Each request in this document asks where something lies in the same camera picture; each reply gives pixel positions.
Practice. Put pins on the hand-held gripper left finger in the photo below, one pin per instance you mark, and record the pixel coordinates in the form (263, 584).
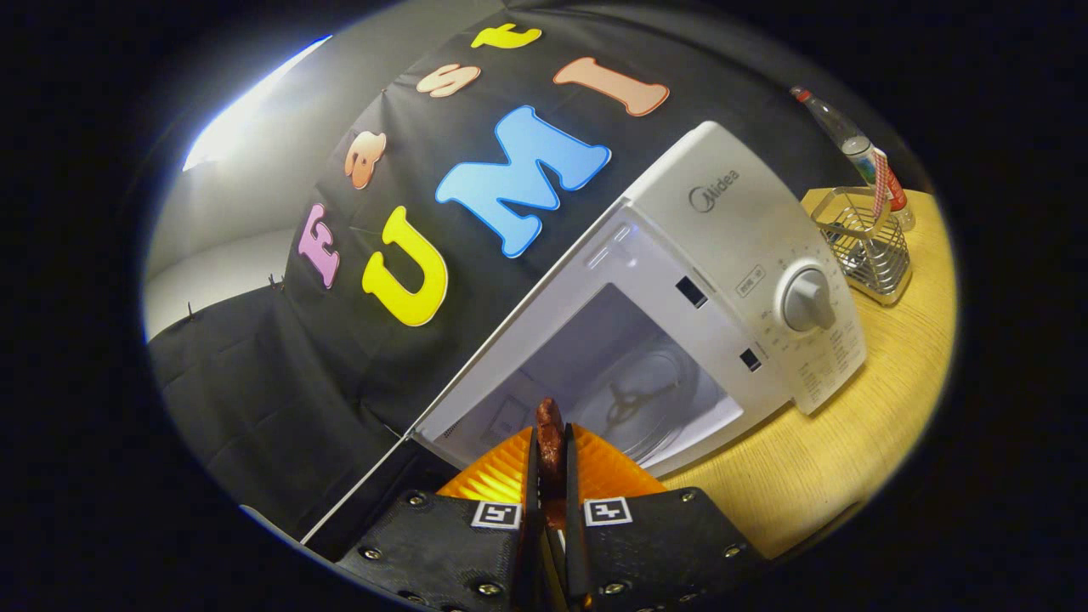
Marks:
(527, 544)

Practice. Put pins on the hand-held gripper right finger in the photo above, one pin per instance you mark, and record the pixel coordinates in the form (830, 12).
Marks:
(575, 544)

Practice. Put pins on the brown fried meat piece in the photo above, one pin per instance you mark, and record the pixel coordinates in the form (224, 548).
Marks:
(550, 442)

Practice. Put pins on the white toaster oven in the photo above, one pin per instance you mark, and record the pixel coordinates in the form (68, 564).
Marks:
(731, 238)

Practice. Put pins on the glass turntable plate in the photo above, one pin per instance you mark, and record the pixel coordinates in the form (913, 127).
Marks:
(659, 374)

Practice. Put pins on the red striped straw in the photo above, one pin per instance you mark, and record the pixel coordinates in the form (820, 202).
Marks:
(881, 183)

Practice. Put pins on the clear plastic water bottle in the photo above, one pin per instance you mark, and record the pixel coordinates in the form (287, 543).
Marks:
(837, 127)

